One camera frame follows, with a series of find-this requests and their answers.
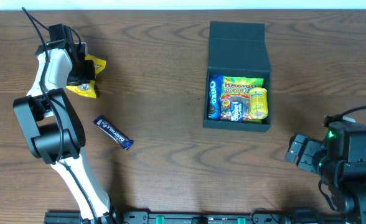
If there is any yellow snack bag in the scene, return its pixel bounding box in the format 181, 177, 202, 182
67, 54, 106, 98

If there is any blue Dairy Milk chocolate bar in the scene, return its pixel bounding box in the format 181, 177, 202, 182
93, 116, 134, 151

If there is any yellow Mentos bottle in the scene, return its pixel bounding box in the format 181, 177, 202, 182
248, 87, 268, 120

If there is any small blue candy box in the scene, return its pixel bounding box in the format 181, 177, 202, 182
230, 102, 243, 123

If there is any Haribo worms candy bag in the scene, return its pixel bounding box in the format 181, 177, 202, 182
220, 76, 263, 123

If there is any blue Oreo cookie pack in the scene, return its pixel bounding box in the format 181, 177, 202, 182
207, 75, 223, 120

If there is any dark green box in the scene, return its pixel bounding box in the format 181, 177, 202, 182
203, 21, 271, 133

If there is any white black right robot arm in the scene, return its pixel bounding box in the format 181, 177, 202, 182
285, 121, 366, 223

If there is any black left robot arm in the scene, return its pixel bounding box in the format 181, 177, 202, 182
13, 24, 123, 223

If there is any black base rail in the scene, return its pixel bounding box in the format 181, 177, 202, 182
44, 208, 346, 224

